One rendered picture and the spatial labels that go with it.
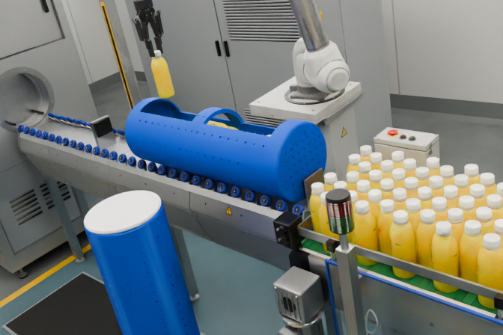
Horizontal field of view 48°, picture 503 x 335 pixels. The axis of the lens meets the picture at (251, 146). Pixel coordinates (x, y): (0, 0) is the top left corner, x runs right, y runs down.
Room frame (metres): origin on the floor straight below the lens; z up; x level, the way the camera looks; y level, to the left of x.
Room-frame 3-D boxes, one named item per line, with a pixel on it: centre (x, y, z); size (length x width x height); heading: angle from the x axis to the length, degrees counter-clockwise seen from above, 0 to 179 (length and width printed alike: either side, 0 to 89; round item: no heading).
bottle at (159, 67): (2.34, 0.32, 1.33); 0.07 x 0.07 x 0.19
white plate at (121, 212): (1.77, 0.50, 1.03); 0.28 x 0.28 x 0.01
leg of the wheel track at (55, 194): (3.16, 1.25, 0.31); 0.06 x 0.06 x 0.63; 43
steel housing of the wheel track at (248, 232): (2.49, 0.53, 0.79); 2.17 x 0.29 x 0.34; 43
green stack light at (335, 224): (1.20, -0.18, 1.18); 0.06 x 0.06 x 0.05
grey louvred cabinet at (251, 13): (4.38, -0.11, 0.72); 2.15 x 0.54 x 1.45; 45
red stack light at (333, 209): (1.20, -0.18, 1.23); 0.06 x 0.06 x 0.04
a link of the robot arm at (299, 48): (2.52, -0.35, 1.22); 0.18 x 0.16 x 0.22; 12
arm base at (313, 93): (2.55, -0.33, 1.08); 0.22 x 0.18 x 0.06; 52
